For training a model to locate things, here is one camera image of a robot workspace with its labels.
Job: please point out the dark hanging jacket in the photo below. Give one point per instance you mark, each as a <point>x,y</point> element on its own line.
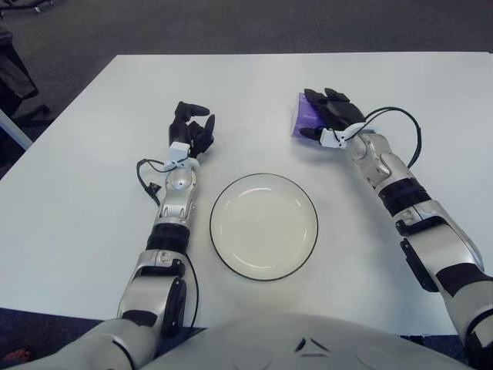
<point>15,73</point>

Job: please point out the white desk edge panel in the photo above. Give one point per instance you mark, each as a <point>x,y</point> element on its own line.
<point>11,129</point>

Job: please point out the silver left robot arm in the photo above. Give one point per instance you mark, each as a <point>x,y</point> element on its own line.
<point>175,200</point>

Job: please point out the grey robot torso shell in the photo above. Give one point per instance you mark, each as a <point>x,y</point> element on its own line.
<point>269,347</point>

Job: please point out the white plate with black rim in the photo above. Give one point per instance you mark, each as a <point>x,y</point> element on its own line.
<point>263,227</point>

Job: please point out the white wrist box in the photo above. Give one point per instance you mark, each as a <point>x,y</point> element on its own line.
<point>179,148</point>
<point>332,138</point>

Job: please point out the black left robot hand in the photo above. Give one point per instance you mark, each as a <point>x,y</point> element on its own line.
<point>178,129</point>

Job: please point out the black office chair base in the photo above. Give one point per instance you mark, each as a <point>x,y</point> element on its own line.
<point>38,109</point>

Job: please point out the red shoe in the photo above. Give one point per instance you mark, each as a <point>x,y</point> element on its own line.
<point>19,354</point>

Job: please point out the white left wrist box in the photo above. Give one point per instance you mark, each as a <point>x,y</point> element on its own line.
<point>179,148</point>

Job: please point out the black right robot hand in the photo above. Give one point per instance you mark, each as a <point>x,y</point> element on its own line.
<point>339,112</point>

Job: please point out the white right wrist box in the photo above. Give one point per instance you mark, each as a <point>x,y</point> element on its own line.
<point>332,138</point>

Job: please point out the purple tissue paper pack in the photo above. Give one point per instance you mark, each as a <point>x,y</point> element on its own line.
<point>305,115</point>

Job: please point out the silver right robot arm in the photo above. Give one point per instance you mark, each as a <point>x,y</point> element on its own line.
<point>435,231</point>

